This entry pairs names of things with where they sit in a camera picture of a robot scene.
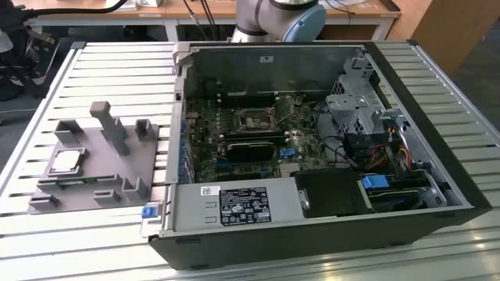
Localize green motherboard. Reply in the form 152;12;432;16
181;93;333;184

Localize grey parts rack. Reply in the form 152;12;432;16
26;101;161;216

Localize white book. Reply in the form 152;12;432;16
112;0;138;12

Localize metal socket cover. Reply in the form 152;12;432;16
268;94;305;124

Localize black fan shroud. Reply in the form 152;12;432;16
290;169;376;219

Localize silver CPU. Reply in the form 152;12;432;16
49;148;89;173

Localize black RAM slot bank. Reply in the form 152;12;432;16
221;133;285;145
216;90;274;108

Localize silver chipset heatsink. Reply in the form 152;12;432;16
278;163;300;178

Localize grey case release latch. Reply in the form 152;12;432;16
170;42;196;67

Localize silver drive cage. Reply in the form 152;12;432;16
324;55;410;138

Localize blue disk carrier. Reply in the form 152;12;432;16
361;174;390;191

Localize coloured wire bundle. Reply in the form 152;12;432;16
366;143;413;172

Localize green RAM stick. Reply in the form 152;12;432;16
56;175;116;186

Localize silver power supply unit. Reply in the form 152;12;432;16
170;178;305;232

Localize CPU socket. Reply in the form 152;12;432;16
237;108;282;132

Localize wooden cabinet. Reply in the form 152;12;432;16
385;0;500;76

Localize black PC case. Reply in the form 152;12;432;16
146;40;493;272

